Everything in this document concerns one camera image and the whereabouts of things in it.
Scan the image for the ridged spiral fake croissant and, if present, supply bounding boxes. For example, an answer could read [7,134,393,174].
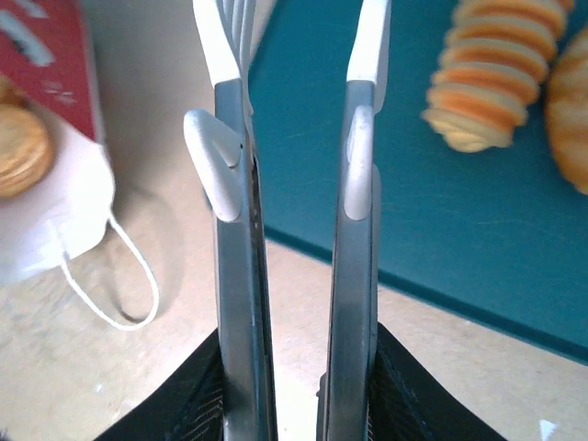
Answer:
[421,0,575,154]

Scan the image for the metal tongs with white tips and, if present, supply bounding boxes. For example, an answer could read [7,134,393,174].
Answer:
[182,0,394,441]

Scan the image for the round brown fake bun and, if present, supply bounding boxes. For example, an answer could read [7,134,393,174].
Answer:
[0,103,52,199]

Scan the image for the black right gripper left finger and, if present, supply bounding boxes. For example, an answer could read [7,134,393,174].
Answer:
[94,330,226,441]

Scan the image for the teal plastic tray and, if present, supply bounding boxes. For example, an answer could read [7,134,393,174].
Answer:
[247,0,588,365]

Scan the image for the red and white paper bag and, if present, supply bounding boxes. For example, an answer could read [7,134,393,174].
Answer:
[0,0,161,332]

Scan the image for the pale fake croissant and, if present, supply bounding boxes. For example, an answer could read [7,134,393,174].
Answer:
[545,25,588,197]

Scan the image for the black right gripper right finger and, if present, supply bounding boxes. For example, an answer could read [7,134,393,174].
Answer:
[367,321,509,441]

